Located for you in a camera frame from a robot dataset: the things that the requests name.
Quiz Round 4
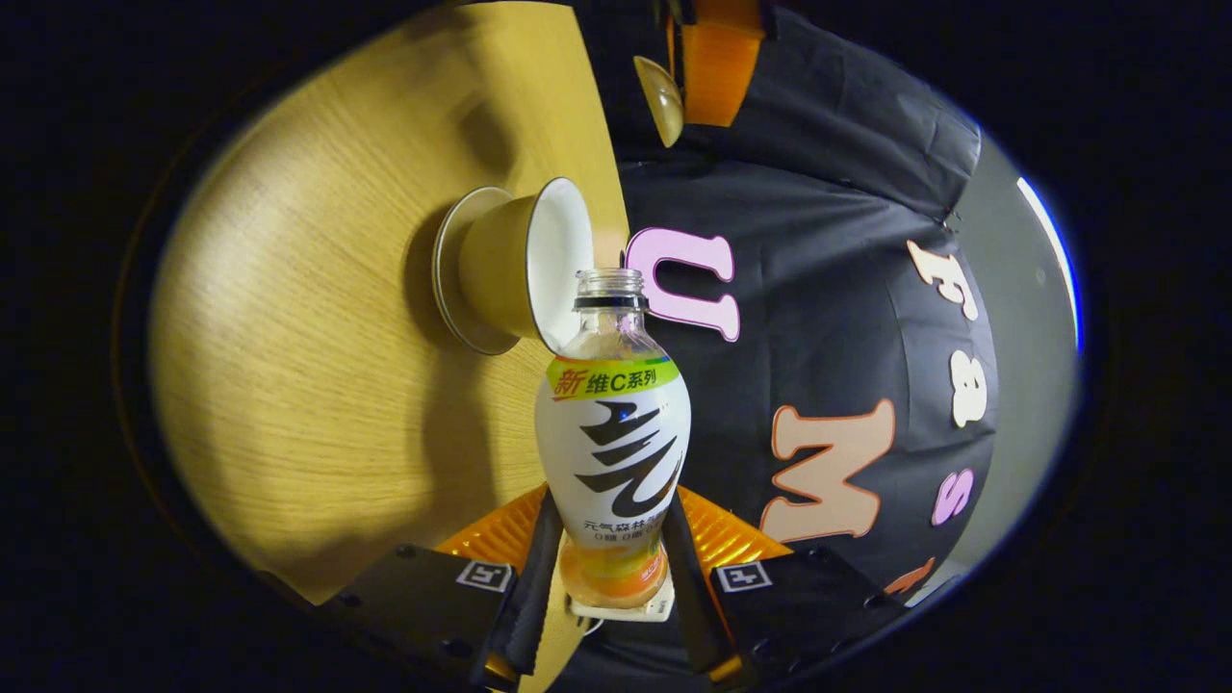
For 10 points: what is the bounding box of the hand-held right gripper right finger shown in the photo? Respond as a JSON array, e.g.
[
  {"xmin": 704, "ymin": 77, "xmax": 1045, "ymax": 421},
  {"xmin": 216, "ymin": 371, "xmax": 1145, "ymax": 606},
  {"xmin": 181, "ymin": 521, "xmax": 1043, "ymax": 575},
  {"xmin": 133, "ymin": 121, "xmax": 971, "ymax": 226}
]
[{"xmin": 664, "ymin": 486, "xmax": 911, "ymax": 689}]

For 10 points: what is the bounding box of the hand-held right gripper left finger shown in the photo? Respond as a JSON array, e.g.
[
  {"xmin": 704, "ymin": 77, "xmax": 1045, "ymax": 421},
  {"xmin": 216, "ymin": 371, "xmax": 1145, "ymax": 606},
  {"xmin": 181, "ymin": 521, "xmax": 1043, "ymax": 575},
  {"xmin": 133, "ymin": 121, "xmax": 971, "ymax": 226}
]
[{"xmin": 313, "ymin": 486, "xmax": 564, "ymax": 689}]

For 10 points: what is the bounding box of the clear labelled water bottle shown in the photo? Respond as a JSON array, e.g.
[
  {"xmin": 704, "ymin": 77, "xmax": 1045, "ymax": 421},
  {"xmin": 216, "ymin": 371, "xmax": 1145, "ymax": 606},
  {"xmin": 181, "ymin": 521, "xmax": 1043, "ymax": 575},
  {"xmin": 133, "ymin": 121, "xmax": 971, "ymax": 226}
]
[{"xmin": 534, "ymin": 268, "xmax": 692, "ymax": 609}]

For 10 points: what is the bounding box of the cream ceramic teacup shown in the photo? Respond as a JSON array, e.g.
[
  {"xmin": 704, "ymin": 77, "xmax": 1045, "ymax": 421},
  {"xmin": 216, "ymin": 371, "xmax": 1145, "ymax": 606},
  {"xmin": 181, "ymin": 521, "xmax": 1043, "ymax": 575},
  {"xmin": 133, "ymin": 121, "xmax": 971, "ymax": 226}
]
[{"xmin": 457, "ymin": 176, "xmax": 596, "ymax": 355}]

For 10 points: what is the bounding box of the black backdrop cloth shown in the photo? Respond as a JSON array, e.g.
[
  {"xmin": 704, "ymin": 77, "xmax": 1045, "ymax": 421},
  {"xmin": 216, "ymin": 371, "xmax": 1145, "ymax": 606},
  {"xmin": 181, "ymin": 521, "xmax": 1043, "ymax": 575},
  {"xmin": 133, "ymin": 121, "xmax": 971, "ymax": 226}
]
[{"xmin": 573, "ymin": 0, "xmax": 1002, "ymax": 689}]

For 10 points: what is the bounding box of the cream ceramic saucer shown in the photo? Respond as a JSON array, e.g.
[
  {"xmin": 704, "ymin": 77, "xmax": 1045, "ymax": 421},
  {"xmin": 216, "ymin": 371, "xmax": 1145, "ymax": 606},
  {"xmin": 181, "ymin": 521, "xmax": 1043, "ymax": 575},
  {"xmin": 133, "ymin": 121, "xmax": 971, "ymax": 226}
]
[{"xmin": 432, "ymin": 186, "xmax": 521, "ymax": 356}]

